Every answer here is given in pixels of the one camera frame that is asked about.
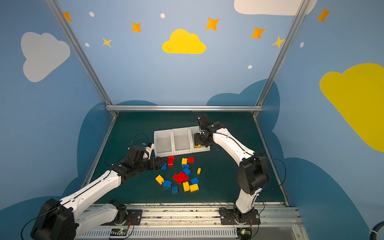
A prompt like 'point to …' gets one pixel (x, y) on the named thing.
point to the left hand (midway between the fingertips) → (160, 159)
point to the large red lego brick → (180, 177)
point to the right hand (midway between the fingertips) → (200, 140)
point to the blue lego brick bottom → (174, 189)
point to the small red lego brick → (191, 159)
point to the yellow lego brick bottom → (186, 186)
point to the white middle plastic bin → (181, 141)
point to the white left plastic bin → (163, 142)
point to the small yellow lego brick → (199, 170)
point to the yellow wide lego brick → (194, 187)
